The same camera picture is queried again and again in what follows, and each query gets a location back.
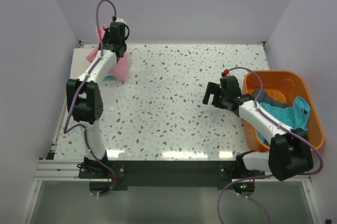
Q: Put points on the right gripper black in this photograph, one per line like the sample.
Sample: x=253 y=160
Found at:
x=212 y=88

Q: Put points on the pink t shirt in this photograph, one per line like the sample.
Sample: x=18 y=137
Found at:
x=118 y=71

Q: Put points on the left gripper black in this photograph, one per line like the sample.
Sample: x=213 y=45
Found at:
x=106 y=34

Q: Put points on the grey t shirt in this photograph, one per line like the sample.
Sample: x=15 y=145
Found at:
x=265 y=101

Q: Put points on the folded turquoise t shirt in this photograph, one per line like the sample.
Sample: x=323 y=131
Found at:
x=108 y=78

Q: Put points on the orange plastic basket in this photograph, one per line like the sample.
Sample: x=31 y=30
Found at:
x=283 y=86

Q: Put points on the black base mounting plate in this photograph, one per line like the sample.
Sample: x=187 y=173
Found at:
x=124 y=174

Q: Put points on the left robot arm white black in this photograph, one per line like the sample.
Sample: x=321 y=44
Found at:
x=83 y=95

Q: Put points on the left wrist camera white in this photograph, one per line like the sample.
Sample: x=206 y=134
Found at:
x=120 y=20

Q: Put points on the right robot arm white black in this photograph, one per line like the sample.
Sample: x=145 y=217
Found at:
x=289 y=151

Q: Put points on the folded white t shirt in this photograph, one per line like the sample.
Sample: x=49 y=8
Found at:
x=79 y=62

